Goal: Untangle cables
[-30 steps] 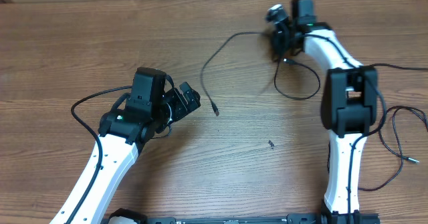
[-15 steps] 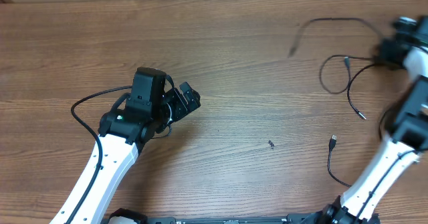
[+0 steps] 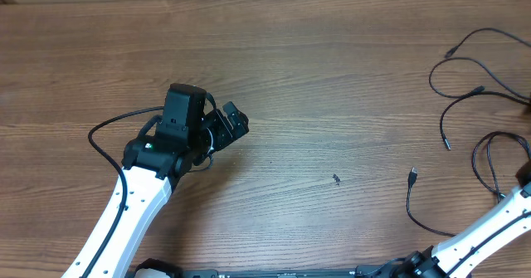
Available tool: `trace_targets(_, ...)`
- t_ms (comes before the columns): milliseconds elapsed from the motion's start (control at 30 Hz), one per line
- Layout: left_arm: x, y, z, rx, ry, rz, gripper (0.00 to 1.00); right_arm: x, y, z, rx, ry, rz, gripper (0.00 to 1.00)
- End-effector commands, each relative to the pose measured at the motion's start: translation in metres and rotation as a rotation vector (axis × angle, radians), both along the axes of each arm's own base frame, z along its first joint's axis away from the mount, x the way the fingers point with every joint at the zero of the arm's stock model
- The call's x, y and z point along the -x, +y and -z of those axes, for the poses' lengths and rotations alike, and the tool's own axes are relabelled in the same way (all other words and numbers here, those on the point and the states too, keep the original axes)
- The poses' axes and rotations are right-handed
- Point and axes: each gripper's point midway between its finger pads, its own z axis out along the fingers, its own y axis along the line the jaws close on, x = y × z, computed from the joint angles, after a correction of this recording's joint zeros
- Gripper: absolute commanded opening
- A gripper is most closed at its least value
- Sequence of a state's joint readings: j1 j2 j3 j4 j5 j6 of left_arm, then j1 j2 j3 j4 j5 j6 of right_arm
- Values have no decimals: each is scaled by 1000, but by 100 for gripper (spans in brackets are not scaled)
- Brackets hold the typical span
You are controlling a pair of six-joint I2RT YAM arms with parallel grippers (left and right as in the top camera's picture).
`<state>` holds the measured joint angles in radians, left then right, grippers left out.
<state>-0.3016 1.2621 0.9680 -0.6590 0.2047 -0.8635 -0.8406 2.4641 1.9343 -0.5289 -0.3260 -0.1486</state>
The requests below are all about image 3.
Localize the small black debris piece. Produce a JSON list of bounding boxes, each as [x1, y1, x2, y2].
[[333, 173, 341, 185]]

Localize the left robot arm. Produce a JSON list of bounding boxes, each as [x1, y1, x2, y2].
[[64, 83, 249, 278]]

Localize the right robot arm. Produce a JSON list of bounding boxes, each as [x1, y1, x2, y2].
[[392, 163, 530, 278]]

